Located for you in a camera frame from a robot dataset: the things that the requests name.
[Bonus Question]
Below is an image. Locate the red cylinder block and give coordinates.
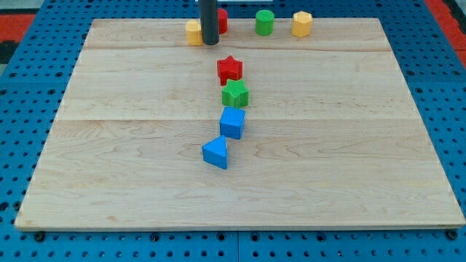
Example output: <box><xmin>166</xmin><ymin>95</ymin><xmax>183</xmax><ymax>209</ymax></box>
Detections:
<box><xmin>218</xmin><ymin>8</ymin><xmax>229</xmax><ymax>34</ymax></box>

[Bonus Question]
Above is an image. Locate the green star block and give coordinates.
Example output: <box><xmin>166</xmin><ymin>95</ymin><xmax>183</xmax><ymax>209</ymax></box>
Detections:
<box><xmin>221</xmin><ymin>79</ymin><xmax>249</xmax><ymax>108</ymax></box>

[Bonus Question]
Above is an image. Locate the yellow hexagon block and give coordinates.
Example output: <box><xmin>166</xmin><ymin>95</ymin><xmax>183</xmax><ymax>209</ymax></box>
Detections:
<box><xmin>291</xmin><ymin>11</ymin><xmax>313</xmax><ymax>38</ymax></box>

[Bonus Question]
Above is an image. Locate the yellow block left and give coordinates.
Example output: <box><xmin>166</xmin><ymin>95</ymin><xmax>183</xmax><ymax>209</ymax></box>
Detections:
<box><xmin>185</xmin><ymin>20</ymin><xmax>203</xmax><ymax>46</ymax></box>

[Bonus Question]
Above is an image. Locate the blue cube block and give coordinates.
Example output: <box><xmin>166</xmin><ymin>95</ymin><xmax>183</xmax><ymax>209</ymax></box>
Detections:
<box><xmin>219</xmin><ymin>107</ymin><xmax>245</xmax><ymax>140</ymax></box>

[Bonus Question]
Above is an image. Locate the blue triangle block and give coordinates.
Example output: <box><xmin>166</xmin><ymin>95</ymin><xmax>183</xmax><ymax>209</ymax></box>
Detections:
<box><xmin>202</xmin><ymin>135</ymin><xmax>227</xmax><ymax>170</ymax></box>

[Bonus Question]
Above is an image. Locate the green cylinder block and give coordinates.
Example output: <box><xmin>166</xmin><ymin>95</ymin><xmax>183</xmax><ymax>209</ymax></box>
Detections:
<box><xmin>255</xmin><ymin>9</ymin><xmax>275</xmax><ymax>36</ymax></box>

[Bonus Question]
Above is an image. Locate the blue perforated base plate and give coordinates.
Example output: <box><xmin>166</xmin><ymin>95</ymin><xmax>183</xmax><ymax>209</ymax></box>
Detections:
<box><xmin>1</xmin><ymin>0</ymin><xmax>465</xmax><ymax>261</ymax></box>

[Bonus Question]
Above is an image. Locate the red star block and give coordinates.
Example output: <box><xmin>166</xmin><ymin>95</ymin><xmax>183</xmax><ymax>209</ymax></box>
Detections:
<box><xmin>216</xmin><ymin>55</ymin><xmax>243</xmax><ymax>86</ymax></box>

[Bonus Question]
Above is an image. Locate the light wooden board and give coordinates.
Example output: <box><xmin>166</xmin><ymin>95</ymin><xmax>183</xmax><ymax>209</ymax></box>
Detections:
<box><xmin>15</xmin><ymin>18</ymin><xmax>465</xmax><ymax>231</ymax></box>

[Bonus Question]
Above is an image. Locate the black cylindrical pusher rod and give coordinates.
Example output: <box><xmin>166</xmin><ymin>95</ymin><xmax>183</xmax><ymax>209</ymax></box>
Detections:
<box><xmin>198</xmin><ymin>0</ymin><xmax>219</xmax><ymax>45</ymax></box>

